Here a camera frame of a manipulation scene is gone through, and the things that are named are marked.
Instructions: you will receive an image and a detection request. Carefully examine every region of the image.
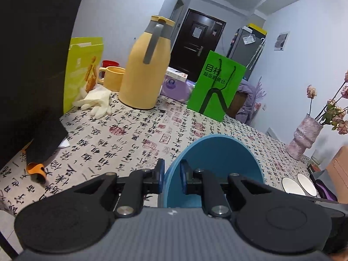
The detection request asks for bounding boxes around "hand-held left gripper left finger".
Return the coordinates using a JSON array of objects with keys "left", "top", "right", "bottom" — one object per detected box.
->
[{"left": 72, "top": 158, "right": 166, "bottom": 218}]

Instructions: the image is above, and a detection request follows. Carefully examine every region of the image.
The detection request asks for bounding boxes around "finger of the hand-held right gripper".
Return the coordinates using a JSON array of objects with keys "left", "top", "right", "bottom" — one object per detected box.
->
[{"left": 307, "top": 197, "right": 348, "bottom": 219}]

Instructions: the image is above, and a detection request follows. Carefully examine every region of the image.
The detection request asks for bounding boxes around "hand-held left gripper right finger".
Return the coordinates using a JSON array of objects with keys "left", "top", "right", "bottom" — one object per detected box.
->
[{"left": 180, "top": 160, "right": 275, "bottom": 218}]

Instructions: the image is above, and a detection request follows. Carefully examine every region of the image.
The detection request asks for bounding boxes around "blue bowl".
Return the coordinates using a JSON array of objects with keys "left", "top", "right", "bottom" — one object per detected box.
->
[{"left": 158, "top": 134, "right": 265, "bottom": 209}]

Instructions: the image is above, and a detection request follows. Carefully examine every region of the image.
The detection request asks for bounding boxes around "white bowl black rim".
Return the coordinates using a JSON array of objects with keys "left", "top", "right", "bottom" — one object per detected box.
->
[
  {"left": 296, "top": 173, "right": 318, "bottom": 197},
  {"left": 281, "top": 177, "right": 300, "bottom": 195}
]

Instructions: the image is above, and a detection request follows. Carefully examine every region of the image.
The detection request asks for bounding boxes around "grey purple cloth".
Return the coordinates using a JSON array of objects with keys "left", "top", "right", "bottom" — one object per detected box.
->
[{"left": 310, "top": 172, "right": 339, "bottom": 202}]

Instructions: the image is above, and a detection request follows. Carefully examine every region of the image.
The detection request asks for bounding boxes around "pink hard case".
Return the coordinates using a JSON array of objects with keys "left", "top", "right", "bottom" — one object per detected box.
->
[{"left": 325, "top": 145, "right": 348, "bottom": 203}]

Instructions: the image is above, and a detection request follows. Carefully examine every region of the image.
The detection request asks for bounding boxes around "drinking glass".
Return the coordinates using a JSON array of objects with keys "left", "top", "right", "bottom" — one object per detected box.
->
[{"left": 310, "top": 149, "right": 323, "bottom": 169}]

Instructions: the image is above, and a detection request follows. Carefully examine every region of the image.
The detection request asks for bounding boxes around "pink textured vase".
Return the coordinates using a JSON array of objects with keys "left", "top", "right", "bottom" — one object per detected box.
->
[{"left": 285, "top": 113, "right": 324, "bottom": 160}]

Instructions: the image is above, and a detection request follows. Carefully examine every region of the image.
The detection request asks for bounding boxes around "purple tissue pack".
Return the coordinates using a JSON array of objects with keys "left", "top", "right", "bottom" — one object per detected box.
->
[{"left": 160, "top": 75, "right": 196, "bottom": 104}]

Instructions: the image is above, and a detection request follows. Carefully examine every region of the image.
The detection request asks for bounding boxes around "wooden chair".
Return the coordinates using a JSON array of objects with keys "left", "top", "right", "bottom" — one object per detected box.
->
[{"left": 226, "top": 91, "right": 246, "bottom": 119}]

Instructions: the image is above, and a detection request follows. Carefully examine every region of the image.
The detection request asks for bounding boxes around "green paper bag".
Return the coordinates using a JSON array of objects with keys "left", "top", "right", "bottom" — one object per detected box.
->
[{"left": 186, "top": 50, "right": 247, "bottom": 122}]

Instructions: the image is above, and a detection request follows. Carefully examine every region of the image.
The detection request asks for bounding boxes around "cream rubber glove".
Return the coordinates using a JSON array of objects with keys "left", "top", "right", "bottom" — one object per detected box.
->
[{"left": 72, "top": 87, "right": 112, "bottom": 119}]

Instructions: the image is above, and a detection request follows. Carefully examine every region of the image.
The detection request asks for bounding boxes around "purple puffer jacket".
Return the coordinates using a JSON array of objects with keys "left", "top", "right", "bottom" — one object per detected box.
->
[{"left": 235, "top": 79, "right": 261, "bottom": 127}]

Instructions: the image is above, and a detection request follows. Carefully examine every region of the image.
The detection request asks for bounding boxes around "white flat box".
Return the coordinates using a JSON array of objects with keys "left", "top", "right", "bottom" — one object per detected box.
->
[{"left": 166, "top": 67, "right": 189, "bottom": 81}]

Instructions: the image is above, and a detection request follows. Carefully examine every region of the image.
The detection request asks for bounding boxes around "yellow thermos jug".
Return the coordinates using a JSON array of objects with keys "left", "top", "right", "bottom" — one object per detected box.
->
[{"left": 118, "top": 15, "right": 176, "bottom": 110}]

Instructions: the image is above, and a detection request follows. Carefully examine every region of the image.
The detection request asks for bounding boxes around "dried rose bouquet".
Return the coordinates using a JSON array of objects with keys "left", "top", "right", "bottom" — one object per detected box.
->
[{"left": 307, "top": 70, "right": 348, "bottom": 135}]

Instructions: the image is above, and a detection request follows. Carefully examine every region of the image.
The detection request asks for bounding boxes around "yellow mug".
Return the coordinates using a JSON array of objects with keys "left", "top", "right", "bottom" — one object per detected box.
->
[{"left": 98, "top": 66, "right": 126, "bottom": 92}]

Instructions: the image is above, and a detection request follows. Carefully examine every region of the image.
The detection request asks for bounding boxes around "pale feather decoration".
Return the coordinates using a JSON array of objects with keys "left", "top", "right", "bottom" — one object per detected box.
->
[{"left": 254, "top": 76, "right": 268, "bottom": 104}]

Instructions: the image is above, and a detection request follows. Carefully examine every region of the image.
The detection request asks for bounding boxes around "orange tag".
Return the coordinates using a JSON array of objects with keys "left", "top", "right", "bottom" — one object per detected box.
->
[{"left": 27, "top": 162, "right": 47, "bottom": 184}]

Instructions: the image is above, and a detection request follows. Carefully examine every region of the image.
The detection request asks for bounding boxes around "yellow-green snack box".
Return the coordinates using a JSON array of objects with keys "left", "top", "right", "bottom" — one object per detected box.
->
[{"left": 63, "top": 37, "right": 104, "bottom": 115}]

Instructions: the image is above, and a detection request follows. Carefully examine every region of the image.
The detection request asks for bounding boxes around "dark entrance door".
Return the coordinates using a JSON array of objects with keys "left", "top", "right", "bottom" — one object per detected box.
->
[{"left": 170, "top": 8, "right": 227, "bottom": 82}]

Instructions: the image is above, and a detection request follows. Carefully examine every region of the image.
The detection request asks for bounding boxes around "white folded umbrella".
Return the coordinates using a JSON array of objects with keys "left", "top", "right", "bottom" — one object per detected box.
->
[{"left": 246, "top": 38, "right": 265, "bottom": 71}]

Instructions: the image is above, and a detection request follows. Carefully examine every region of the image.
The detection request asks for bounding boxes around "grey refrigerator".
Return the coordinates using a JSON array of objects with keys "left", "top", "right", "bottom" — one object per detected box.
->
[{"left": 226, "top": 27, "right": 268, "bottom": 71}]

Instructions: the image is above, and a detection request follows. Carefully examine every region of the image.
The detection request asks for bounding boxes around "grey interior door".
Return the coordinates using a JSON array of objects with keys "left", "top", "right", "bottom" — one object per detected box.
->
[{"left": 170, "top": 0, "right": 185, "bottom": 38}]

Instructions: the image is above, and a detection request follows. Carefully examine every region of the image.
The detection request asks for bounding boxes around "black paper bag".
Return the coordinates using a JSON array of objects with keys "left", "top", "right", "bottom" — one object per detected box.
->
[{"left": 0, "top": 0, "right": 87, "bottom": 184}]

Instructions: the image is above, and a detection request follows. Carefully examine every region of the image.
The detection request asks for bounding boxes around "yellow black box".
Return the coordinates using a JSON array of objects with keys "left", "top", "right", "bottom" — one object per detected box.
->
[{"left": 246, "top": 23, "right": 268, "bottom": 36}]

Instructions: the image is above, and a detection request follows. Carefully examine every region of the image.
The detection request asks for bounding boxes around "white wall panel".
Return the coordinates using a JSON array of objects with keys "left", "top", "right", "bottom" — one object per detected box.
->
[{"left": 274, "top": 32, "right": 290, "bottom": 52}]

